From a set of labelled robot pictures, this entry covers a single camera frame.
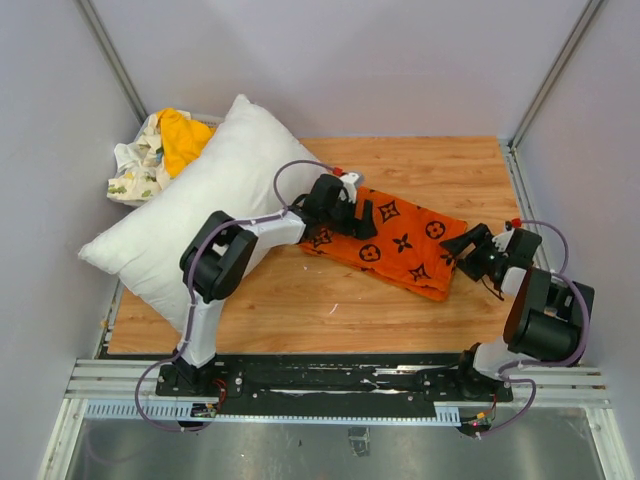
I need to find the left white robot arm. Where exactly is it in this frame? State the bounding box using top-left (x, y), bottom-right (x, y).
top-left (171, 171), bottom-right (377, 396)

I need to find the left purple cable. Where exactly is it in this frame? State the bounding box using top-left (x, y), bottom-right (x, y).
top-left (134, 159), bottom-right (346, 434)

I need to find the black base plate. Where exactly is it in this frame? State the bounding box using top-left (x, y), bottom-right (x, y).
top-left (155, 353), bottom-right (513, 420)

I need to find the yellow cloth in basket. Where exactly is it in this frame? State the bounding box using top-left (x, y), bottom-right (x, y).
top-left (156, 108), bottom-right (216, 178)

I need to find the aluminium rail frame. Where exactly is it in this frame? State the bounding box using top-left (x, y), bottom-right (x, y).
top-left (38, 354), bottom-right (633, 479)

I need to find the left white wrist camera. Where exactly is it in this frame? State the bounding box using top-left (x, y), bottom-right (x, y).
top-left (339, 171), bottom-right (365, 204)

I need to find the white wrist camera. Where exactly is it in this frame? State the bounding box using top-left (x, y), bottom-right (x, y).
top-left (492, 229), bottom-right (515, 253)
top-left (339, 171), bottom-right (365, 204)

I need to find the white pillow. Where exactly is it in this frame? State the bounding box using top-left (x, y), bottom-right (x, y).
top-left (79, 94), bottom-right (323, 330)

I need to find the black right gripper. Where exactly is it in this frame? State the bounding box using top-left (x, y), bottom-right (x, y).
top-left (440, 225), bottom-right (507, 283)

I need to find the orange flower-pattern pillowcase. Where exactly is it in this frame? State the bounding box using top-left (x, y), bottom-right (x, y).
top-left (300, 187), bottom-right (468, 302)

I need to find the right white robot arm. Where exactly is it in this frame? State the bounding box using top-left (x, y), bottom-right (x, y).
top-left (440, 219), bottom-right (595, 400)

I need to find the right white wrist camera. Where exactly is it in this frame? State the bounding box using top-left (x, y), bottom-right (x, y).
top-left (492, 229), bottom-right (515, 253)

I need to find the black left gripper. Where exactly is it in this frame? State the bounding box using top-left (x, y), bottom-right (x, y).
top-left (322, 193), bottom-right (378, 241)

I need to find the white printed cloth in basket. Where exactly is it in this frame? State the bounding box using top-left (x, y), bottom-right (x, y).
top-left (106, 114), bottom-right (171, 207)

